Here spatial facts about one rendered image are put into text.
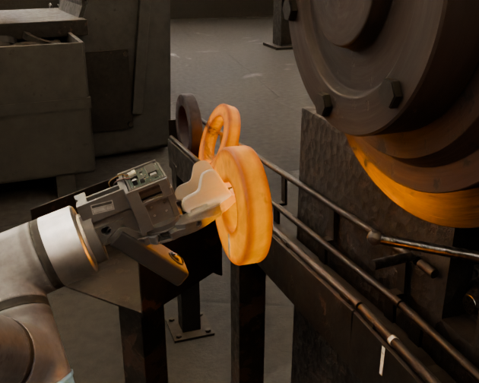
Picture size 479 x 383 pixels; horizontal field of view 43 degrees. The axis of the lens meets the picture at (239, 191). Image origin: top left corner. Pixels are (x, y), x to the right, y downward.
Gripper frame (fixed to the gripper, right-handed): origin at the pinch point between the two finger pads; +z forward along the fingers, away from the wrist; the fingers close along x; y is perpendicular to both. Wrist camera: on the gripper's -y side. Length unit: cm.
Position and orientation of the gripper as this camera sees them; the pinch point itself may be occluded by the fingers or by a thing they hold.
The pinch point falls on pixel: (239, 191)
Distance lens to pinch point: 79.2
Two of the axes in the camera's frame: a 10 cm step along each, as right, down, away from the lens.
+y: -2.6, -8.5, -4.5
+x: -3.2, -3.6, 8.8
